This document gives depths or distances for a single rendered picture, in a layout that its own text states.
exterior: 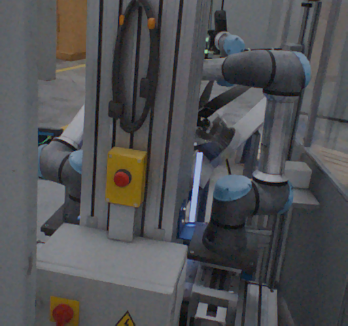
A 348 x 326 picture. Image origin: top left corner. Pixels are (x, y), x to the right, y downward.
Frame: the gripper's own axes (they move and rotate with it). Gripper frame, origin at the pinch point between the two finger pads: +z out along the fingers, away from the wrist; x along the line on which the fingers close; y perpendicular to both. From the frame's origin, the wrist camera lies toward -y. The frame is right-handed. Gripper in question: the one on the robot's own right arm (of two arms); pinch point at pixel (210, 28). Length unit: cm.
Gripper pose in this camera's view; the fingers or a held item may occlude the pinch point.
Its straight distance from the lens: 218.7
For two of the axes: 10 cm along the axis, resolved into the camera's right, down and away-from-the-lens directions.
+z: -2.2, -3.5, 9.1
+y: -1.0, 9.4, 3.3
